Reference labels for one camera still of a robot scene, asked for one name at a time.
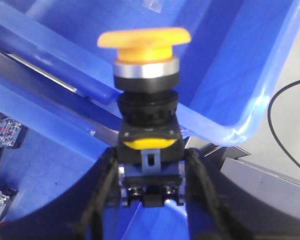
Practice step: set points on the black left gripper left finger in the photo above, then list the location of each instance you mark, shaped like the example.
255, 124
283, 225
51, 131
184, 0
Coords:
98, 218

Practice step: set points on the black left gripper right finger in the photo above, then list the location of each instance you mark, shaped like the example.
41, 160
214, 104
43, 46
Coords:
207, 217

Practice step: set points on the yellow mushroom push button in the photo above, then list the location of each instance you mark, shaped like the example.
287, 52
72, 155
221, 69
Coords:
150, 148

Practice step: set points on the left blue plastic bin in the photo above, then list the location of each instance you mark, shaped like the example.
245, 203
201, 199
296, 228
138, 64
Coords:
49, 179

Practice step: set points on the blue plastic bin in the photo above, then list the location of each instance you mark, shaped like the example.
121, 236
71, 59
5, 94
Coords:
228, 71
49, 179

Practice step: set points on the steel divider bar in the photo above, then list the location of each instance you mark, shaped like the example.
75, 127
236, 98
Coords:
80, 113

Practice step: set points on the right blue plastic bin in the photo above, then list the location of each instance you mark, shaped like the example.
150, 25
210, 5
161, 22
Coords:
228, 71

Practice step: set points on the grey metal table frame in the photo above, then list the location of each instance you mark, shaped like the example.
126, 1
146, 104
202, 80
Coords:
218, 155

